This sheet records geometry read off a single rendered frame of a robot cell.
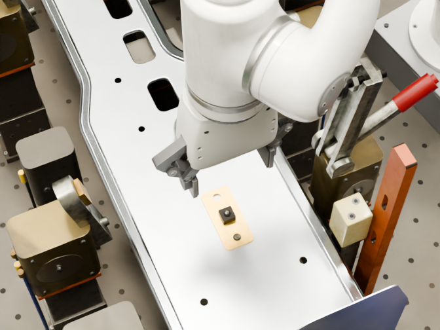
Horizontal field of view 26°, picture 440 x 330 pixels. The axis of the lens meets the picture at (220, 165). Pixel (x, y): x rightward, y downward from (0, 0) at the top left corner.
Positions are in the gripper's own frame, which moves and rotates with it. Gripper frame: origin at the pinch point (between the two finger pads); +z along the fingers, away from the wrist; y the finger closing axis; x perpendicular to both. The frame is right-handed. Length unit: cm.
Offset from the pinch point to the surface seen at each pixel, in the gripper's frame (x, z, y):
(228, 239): 2.8, 11.9, 1.2
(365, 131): 0.6, 2.8, -17.6
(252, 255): 5.8, 12.2, -0.6
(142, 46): -29.7, 13.4, -0.5
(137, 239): -1.9, 12.4, 11.2
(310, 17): -19.0, 5.2, -20.4
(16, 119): -38, 31, 19
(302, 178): -14.8, 40.8, -20.1
